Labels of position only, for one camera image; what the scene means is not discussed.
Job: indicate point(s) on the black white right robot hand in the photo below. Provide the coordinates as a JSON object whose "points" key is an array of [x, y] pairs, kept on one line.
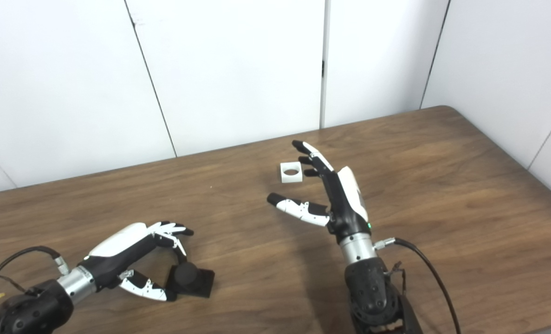
{"points": [[345, 208]]}

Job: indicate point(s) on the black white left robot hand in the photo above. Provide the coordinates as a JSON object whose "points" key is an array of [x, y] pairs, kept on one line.
{"points": [[117, 253]]}

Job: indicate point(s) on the white square piece with hole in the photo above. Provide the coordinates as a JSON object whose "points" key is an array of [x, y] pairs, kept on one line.
{"points": [[284, 177]]}

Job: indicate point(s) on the black peg with square base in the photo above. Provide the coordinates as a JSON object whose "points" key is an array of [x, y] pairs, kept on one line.
{"points": [[187, 276]]}

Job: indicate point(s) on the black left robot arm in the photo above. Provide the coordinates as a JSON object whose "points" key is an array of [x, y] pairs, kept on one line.
{"points": [[34, 308]]}

